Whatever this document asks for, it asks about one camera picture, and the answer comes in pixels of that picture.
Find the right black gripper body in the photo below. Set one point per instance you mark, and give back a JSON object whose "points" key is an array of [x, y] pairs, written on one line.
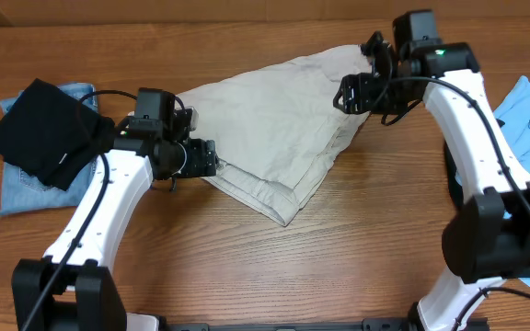
{"points": [[383, 96]]}

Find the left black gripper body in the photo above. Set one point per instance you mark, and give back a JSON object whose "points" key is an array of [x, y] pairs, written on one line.
{"points": [[199, 161]]}

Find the beige khaki shorts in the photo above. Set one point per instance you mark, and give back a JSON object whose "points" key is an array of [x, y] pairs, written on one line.
{"points": [[276, 131]]}

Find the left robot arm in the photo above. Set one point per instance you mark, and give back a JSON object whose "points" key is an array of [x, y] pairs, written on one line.
{"points": [[71, 287]]}

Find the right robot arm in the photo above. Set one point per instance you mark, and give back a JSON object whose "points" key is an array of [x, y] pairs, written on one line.
{"points": [[488, 240]]}

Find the black Nike t-shirt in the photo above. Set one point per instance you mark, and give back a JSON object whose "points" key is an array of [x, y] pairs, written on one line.
{"points": [[452, 184]]}

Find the folded black garment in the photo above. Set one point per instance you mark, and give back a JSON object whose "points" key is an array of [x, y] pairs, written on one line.
{"points": [[50, 136]]}

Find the folded blue denim jeans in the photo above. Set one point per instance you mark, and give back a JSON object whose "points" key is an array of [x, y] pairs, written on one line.
{"points": [[21, 192]]}

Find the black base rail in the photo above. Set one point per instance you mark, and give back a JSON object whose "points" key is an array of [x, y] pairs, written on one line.
{"points": [[283, 327]]}

